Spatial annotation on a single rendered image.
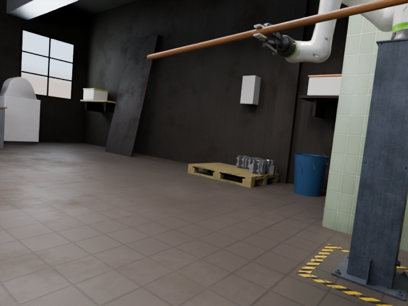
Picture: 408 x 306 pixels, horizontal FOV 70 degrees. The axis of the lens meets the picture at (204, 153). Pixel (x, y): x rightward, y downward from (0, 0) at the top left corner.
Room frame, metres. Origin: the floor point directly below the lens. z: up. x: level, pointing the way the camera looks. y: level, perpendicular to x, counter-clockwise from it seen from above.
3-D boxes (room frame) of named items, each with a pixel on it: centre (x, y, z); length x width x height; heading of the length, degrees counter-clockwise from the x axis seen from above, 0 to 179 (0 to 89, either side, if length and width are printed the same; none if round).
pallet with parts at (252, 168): (4.30, -0.45, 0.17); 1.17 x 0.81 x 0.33; 52
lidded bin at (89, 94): (7.11, 2.76, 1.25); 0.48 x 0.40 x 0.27; 52
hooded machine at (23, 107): (6.33, 4.11, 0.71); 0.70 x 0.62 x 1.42; 142
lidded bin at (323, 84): (3.77, -1.52, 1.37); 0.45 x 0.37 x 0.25; 52
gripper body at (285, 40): (1.42, -0.30, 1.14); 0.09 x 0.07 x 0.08; 139
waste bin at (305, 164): (3.59, -1.35, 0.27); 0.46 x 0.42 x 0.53; 35
